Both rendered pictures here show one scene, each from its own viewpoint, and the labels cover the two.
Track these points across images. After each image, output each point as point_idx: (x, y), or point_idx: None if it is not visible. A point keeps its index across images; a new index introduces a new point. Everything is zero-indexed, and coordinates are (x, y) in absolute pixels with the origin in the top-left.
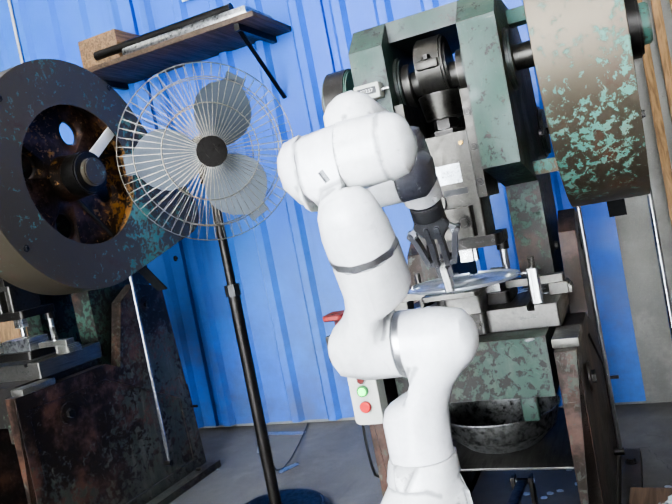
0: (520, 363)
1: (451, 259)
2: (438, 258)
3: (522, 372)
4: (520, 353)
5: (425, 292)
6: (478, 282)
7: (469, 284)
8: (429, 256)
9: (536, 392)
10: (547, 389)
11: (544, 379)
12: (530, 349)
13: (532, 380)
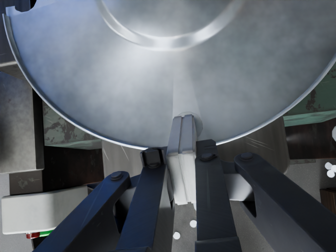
0: (292, 120)
1: (237, 198)
2: (168, 199)
3: (288, 122)
4: (300, 117)
5: (101, 138)
6: (238, 13)
7: (214, 35)
8: (117, 199)
9: (296, 124)
10: (315, 122)
11: (318, 120)
12: (323, 114)
13: (298, 122)
